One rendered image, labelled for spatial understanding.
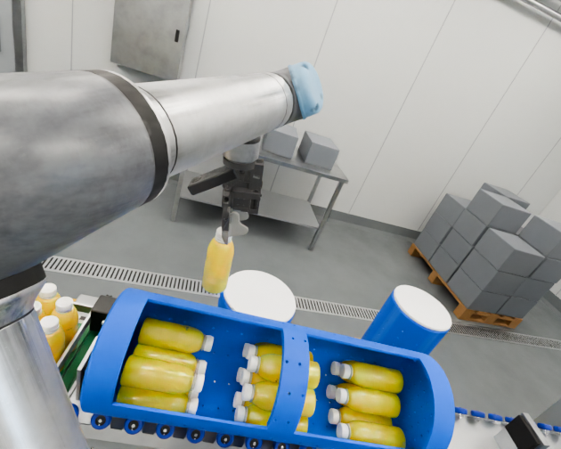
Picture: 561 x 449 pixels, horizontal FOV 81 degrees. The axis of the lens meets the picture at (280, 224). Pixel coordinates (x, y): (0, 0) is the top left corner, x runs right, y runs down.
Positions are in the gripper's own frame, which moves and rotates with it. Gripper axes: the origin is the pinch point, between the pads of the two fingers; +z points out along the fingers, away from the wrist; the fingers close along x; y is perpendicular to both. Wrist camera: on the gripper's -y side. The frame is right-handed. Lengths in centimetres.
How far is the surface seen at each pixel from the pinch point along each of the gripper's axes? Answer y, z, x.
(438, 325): 93, 56, 25
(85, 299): -48, 48, 19
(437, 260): 242, 174, 228
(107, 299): -35, 35, 8
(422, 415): 59, 41, -21
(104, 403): -20.6, 25.8, -28.0
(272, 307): 18.1, 41.8, 15.6
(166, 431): -9, 42, -26
